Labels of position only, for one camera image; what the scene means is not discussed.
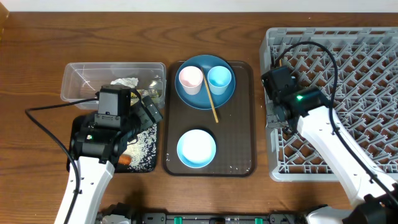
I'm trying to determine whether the pink cup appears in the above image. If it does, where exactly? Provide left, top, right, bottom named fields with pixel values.
left=178, top=66, right=203, bottom=95

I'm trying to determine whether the clear plastic bin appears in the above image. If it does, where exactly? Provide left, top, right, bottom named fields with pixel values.
left=60, top=62, right=167, bottom=108

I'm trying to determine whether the grey dishwasher rack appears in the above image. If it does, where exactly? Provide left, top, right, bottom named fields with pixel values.
left=259, top=27, right=397, bottom=182

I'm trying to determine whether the dark blue plate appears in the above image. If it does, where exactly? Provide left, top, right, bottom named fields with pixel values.
left=175, top=55, right=236, bottom=110

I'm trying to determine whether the white paper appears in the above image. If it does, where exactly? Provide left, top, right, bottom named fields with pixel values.
left=111, top=78, right=139, bottom=88

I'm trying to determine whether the light blue rice bowl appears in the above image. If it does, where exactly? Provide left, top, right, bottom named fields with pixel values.
left=177, top=129, right=216, bottom=169

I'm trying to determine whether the white rice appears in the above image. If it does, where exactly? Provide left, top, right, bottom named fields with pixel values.
left=123, top=124, right=158, bottom=173

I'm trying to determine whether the light blue cup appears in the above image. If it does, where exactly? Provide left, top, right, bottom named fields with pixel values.
left=207, top=66, right=232, bottom=95

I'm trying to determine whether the brown serving tray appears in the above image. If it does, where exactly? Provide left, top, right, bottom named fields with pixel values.
left=162, top=62, right=256, bottom=177

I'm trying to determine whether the black plastic tray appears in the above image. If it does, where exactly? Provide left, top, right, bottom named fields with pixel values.
left=66, top=115, right=158, bottom=174

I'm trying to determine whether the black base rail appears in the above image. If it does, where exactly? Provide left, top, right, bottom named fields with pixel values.
left=141, top=213, right=307, bottom=224

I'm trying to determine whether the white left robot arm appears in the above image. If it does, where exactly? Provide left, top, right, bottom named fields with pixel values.
left=55, top=96, right=162, bottom=223

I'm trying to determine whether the orange carrot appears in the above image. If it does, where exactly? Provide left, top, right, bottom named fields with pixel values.
left=118, top=154, right=132, bottom=166

